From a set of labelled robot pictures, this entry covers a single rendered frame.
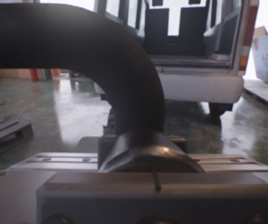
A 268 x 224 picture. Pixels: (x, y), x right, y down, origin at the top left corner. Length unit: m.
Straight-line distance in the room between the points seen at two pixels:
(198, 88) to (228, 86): 0.25
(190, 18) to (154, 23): 0.65
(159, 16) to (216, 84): 2.27
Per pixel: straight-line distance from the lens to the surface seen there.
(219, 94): 1.64
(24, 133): 1.71
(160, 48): 3.51
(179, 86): 1.57
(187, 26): 3.55
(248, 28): 1.74
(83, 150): 1.00
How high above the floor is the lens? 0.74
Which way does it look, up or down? 21 degrees down
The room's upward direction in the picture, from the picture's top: straight up
